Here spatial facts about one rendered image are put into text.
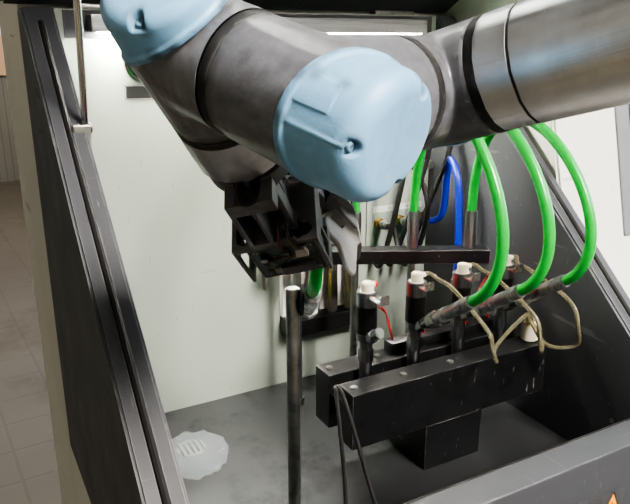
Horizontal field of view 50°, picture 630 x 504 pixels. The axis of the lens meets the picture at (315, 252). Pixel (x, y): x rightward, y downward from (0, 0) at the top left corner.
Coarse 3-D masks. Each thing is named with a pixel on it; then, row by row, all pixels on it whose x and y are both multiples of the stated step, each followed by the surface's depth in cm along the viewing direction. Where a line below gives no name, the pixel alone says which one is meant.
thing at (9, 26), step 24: (0, 24) 112; (24, 72) 92; (24, 96) 96; (24, 120) 100; (24, 144) 105; (24, 168) 111; (24, 192) 116; (48, 288) 104; (48, 312) 109; (48, 336) 115; (48, 360) 122; (48, 384) 129; (72, 480) 114
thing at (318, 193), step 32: (224, 192) 49; (256, 192) 50; (288, 192) 55; (320, 192) 57; (256, 224) 54; (288, 224) 53; (320, 224) 54; (256, 256) 55; (288, 256) 54; (320, 256) 55
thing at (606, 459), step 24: (600, 432) 84; (624, 432) 84; (528, 456) 79; (552, 456) 79; (576, 456) 79; (600, 456) 79; (624, 456) 81; (480, 480) 75; (504, 480) 75; (528, 480) 75; (552, 480) 75; (576, 480) 78; (600, 480) 80; (624, 480) 83
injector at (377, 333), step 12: (360, 288) 90; (360, 300) 88; (360, 312) 89; (372, 312) 89; (360, 324) 89; (372, 324) 89; (360, 336) 90; (372, 336) 88; (360, 348) 91; (372, 348) 91; (360, 360) 91; (372, 360) 92; (360, 372) 92
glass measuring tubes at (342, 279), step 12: (288, 276) 114; (324, 276) 118; (336, 276) 116; (348, 276) 118; (324, 288) 118; (336, 288) 117; (348, 288) 119; (324, 300) 119; (336, 300) 118; (348, 300) 119; (324, 312) 118; (336, 312) 118; (348, 312) 119; (312, 324) 116; (324, 324) 117; (336, 324) 118; (348, 324) 120
